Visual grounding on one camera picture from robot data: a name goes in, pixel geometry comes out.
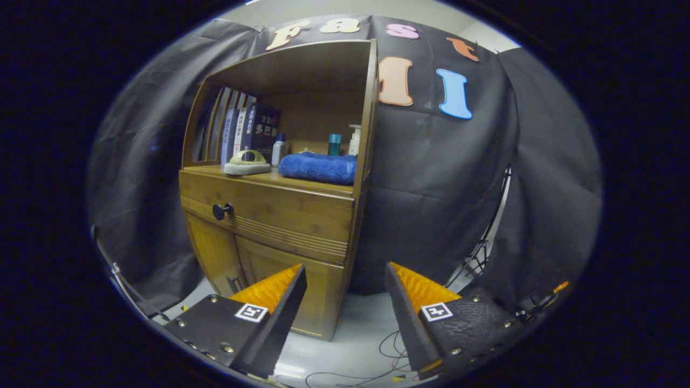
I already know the wooden cabinet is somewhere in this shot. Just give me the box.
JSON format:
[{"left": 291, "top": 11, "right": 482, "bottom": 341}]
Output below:
[{"left": 178, "top": 39, "right": 380, "bottom": 341}]

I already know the black device with orange part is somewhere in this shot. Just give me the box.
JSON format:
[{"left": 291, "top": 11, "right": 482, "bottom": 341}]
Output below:
[{"left": 515, "top": 280, "right": 572, "bottom": 324}]

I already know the black tripod stand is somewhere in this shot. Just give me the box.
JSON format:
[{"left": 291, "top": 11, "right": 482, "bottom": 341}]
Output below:
[{"left": 445, "top": 167, "right": 513, "bottom": 292}]

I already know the blue folded towel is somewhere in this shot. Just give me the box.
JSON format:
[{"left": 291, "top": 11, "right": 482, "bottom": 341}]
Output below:
[{"left": 278, "top": 151, "right": 358, "bottom": 186}]

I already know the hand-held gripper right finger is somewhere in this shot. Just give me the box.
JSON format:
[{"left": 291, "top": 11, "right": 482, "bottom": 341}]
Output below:
[{"left": 384, "top": 262, "right": 526, "bottom": 380}]

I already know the cream handled scrubbing sponge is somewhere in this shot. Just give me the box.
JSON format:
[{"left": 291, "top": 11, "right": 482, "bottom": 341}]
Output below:
[{"left": 223, "top": 149, "right": 272, "bottom": 176}]

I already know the white book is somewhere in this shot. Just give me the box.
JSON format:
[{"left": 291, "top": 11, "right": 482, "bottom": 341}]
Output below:
[{"left": 233, "top": 107, "right": 249, "bottom": 157}]

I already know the white bottle blue cap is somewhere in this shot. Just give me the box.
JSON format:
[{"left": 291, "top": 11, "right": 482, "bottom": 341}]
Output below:
[{"left": 271, "top": 133, "right": 287, "bottom": 167}]

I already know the wooden countertop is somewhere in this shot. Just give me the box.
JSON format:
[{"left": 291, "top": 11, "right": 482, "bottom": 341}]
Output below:
[{"left": 182, "top": 154, "right": 357, "bottom": 196}]

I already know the wooden cabinet door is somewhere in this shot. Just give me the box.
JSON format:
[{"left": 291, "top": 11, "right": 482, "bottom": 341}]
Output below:
[
  {"left": 184, "top": 213, "right": 249, "bottom": 296},
  {"left": 236, "top": 235, "right": 347, "bottom": 340}
]

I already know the dark blue book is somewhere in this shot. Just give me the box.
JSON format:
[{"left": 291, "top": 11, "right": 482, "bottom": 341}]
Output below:
[{"left": 240, "top": 102, "right": 281, "bottom": 162}]

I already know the pale blue book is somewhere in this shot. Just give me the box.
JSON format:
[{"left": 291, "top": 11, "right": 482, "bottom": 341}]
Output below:
[{"left": 220, "top": 108, "right": 239, "bottom": 165}]

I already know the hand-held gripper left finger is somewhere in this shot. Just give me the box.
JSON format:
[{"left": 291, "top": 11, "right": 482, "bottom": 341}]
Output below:
[{"left": 164, "top": 264, "right": 308, "bottom": 379}]

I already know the wooden drawer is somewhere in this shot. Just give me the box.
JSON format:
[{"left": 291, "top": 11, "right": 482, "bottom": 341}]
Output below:
[{"left": 179, "top": 170, "right": 356, "bottom": 265}]

